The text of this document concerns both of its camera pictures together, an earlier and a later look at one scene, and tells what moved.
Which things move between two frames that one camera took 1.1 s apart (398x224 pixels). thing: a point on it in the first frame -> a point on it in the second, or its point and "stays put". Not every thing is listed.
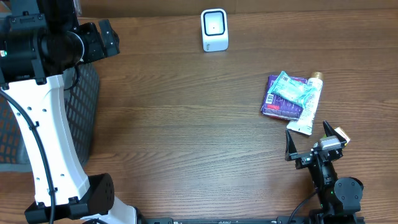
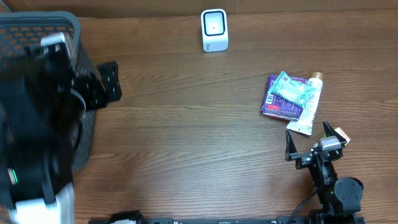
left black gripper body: (92, 50) -> (91, 98)
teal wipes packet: (297, 93) stays put
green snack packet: (339, 130) stays put
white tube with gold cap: (304, 125) stays put
